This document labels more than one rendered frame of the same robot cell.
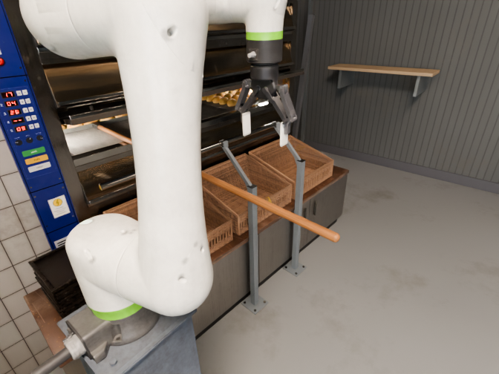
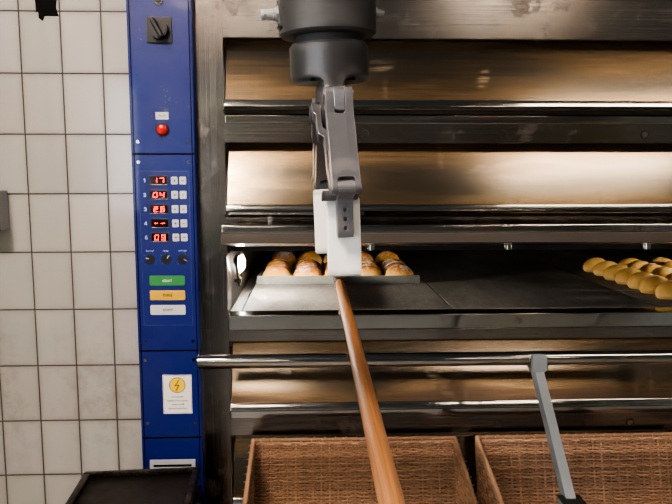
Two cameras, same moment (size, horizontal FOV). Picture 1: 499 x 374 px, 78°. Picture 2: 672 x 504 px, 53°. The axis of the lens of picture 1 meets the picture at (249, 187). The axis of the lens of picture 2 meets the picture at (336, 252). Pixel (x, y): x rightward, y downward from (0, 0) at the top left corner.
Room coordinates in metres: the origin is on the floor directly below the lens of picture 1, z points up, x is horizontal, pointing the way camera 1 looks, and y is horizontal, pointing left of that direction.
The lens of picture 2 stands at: (0.39, -0.50, 1.56)
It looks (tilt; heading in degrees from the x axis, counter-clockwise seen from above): 7 degrees down; 44
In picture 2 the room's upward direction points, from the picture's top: straight up
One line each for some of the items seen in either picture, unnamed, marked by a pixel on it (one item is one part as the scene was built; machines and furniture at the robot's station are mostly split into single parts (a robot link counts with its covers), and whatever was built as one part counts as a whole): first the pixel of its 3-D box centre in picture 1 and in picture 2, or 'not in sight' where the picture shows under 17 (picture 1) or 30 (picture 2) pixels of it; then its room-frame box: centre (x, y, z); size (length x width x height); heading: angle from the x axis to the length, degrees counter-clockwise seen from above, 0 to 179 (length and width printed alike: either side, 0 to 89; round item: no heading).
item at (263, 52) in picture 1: (263, 51); (323, 11); (0.86, -0.05, 1.71); 0.12 x 0.09 x 0.06; 140
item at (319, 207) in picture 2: (246, 123); (328, 221); (0.91, 0.00, 1.50); 0.03 x 0.01 x 0.07; 140
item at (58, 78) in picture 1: (204, 64); (569, 178); (2.09, 0.27, 1.54); 1.79 x 0.11 x 0.19; 136
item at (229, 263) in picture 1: (232, 247); not in sight; (1.81, 0.14, 0.29); 2.42 x 0.56 x 0.58; 136
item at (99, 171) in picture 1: (211, 142); (561, 370); (2.09, 0.27, 1.02); 1.79 x 0.11 x 0.19; 136
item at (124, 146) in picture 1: (207, 122); (560, 317); (2.11, 0.28, 1.16); 1.80 x 0.06 x 0.04; 136
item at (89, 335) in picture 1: (100, 323); not in sight; (0.43, 0.32, 1.23); 0.26 x 0.15 x 0.06; 140
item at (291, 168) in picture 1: (291, 164); not in sight; (2.35, -0.36, 0.72); 0.56 x 0.49 x 0.28; 136
